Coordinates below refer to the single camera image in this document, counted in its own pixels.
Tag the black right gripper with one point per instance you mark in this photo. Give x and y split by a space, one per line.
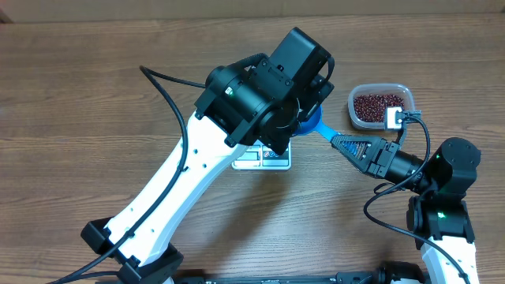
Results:
383 157

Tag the blue plastic scoop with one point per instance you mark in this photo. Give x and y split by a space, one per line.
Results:
316 124

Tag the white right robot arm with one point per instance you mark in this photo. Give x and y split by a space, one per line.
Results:
437 215

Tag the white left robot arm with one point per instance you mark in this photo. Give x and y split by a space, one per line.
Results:
262 98

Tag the white digital kitchen scale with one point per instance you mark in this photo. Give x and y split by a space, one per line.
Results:
261 157

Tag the red adzuki beans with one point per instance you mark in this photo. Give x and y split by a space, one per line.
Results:
371 108

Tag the clear plastic bean container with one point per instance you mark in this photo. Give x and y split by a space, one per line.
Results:
378 89

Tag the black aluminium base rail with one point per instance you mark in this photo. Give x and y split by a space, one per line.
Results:
276 280

